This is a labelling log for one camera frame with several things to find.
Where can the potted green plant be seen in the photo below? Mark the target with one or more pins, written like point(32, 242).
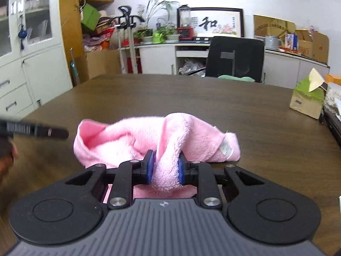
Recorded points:
point(155, 19)

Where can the green paper bag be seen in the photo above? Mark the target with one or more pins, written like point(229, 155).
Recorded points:
point(89, 16)

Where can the flat cardboard sheet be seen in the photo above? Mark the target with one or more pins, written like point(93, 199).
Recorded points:
point(269, 26)

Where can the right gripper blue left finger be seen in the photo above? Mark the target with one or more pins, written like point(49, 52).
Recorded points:
point(126, 176)

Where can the framed calligraphy picture with flowers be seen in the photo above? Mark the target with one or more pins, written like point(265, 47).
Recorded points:
point(220, 21)

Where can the red blender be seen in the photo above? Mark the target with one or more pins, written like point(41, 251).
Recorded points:
point(185, 29)

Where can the black chair headrest part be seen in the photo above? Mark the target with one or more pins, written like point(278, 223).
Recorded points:
point(126, 20)

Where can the black office chair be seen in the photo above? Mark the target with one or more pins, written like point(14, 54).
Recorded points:
point(237, 57)

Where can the white plastic bag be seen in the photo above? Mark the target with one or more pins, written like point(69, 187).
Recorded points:
point(191, 65)

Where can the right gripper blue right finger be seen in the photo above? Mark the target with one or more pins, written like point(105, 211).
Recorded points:
point(200, 175)

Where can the green tissue box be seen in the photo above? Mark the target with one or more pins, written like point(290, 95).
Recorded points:
point(308, 95)

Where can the open cardboard box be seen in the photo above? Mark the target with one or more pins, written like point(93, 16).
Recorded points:
point(313, 45)

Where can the person's left hand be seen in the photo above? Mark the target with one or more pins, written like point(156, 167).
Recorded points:
point(8, 154)

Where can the pink terry towel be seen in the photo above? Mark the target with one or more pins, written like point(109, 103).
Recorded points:
point(169, 136)

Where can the clear box of cotton swabs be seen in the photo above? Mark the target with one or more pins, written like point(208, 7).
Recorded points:
point(332, 98)

